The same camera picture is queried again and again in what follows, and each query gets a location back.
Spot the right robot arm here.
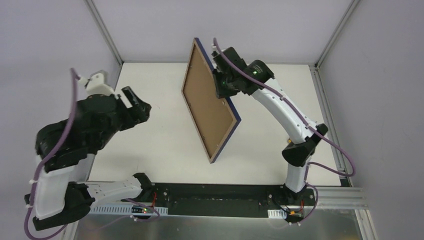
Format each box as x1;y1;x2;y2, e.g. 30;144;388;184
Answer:
211;45;328;205

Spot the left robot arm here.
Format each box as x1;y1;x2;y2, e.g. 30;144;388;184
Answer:
24;69;153;231

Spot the blue wooden picture frame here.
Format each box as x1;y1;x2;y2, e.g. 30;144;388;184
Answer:
181;37;241;164

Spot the white cable duct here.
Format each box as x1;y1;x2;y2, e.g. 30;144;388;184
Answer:
267;209;287;219
89;204;158;216

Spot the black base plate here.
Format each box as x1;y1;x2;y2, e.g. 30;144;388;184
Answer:
133;183;316;218

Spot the right white cable duct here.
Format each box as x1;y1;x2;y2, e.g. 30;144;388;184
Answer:
267;209;287;219

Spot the left white cable duct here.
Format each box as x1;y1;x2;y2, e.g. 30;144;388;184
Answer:
89;204;158;216

